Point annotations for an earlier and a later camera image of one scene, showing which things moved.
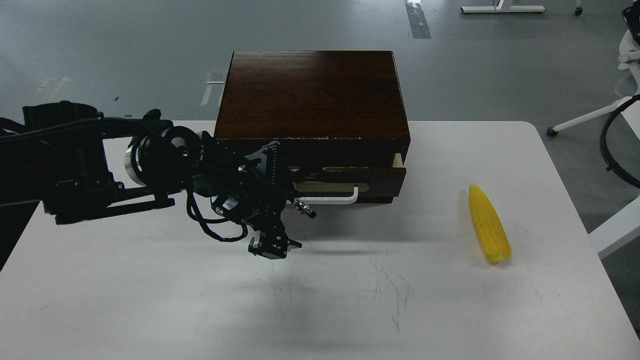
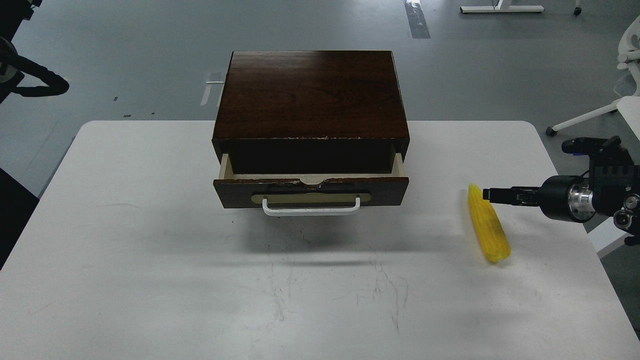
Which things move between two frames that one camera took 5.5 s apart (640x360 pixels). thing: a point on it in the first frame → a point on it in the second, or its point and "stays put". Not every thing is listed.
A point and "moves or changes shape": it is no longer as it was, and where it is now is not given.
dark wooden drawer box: (328, 108) stays put
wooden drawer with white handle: (336, 185) moves or changes shape
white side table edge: (620, 229) stays put
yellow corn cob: (488, 225) stays put
